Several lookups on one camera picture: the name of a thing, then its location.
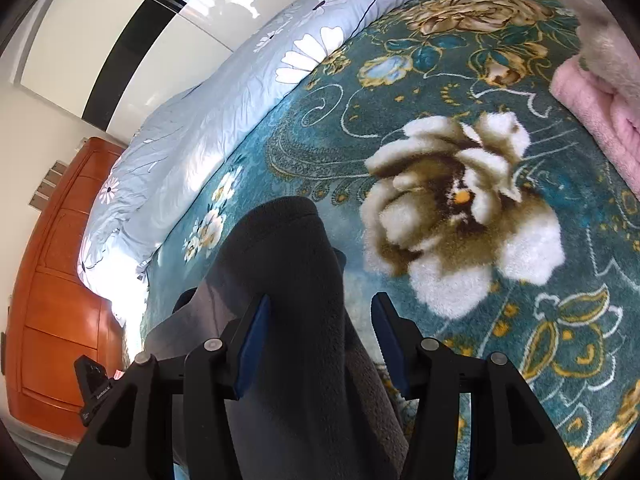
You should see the white glossy wardrobe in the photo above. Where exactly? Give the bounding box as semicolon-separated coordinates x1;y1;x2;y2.
17;0;294;143

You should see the pink fleece garment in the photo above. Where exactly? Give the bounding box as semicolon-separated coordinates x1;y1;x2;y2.
550;55;639;197

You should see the black and white fleece hoodie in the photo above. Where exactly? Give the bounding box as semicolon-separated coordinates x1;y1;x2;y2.
144;197;408;479

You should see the orange wooden headboard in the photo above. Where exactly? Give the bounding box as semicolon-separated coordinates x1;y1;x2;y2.
3;138;124;442

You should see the beige fluffy garment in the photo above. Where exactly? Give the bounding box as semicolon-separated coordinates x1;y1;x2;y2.
560;0;639;110

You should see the teal floral bed blanket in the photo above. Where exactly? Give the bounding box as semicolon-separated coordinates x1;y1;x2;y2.
142;0;639;479

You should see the light blue floral quilt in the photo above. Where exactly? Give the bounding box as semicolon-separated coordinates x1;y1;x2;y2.
75;0;507;311

